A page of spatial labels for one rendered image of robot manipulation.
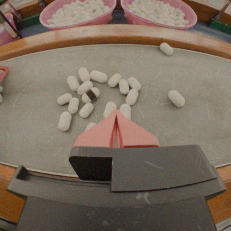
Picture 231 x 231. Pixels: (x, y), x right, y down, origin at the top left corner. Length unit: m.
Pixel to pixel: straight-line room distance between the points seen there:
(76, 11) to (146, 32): 0.30
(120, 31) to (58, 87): 0.20
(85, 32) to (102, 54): 0.08
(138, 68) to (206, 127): 0.20
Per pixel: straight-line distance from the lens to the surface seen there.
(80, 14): 0.47
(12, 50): 0.43
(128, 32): 0.31
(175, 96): 0.23
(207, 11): 0.74
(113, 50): 0.29
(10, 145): 0.31
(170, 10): 0.53
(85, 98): 0.20
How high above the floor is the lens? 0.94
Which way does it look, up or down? 76 degrees down
